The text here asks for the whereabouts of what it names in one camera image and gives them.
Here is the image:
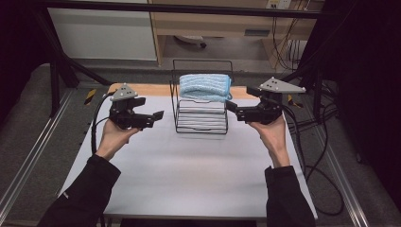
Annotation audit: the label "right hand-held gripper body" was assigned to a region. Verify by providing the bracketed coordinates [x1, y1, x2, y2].
[258, 77, 306, 125]

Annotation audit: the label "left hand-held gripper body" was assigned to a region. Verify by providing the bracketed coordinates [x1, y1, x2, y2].
[109, 82, 140, 131]

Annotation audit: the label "black wire rack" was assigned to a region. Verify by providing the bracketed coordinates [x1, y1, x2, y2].
[168, 59, 235, 135]

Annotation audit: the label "light blue striped towel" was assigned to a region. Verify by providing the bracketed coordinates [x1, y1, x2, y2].
[179, 73, 234, 103]

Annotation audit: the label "person's left hand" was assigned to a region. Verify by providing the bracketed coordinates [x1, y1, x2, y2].
[95, 117, 141, 162]

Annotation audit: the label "person's right hand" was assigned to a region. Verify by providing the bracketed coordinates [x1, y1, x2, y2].
[249, 112, 291, 168]

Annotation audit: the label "yellow black striped tape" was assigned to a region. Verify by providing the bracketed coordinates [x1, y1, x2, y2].
[83, 88, 97, 106]
[287, 94, 304, 109]

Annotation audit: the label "black metal stand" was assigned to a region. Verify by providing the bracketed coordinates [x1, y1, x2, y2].
[31, 6, 112, 118]
[280, 0, 360, 125]

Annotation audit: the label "light wooden desk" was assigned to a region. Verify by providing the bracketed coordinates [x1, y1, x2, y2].
[148, 0, 325, 68]

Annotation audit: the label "white cabinet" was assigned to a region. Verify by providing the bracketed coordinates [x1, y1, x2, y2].
[46, 7, 158, 61]

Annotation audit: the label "white chair base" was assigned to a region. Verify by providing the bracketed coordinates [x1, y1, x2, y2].
[174, 34, 208, 49]

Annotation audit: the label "dark curtain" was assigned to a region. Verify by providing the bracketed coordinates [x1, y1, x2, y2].
[324, 0, 401, 202]
[0, 0, 53, 125]

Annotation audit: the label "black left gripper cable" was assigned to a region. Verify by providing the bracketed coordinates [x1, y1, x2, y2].
[90, 91, 116, 155]

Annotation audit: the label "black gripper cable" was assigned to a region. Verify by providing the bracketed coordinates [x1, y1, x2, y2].
[281, 103, 345, 218]
[90, 91, 116, 155]

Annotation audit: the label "hanging black cables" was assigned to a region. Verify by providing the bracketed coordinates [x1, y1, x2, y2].
[271, 16, 305, 71]

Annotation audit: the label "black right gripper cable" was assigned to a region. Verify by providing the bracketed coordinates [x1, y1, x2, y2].
[281, 103, 345, 218]

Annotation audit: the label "white wall socket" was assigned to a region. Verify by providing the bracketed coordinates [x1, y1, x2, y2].
[266, 0, 293, 10]

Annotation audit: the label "black metal frame bar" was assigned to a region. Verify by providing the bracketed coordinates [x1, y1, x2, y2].
[44, 0, 336, 20]

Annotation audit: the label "aluminium rail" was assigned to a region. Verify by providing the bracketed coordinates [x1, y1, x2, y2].
[315, 126, 371, 227]
[0, 89, 76, 216]

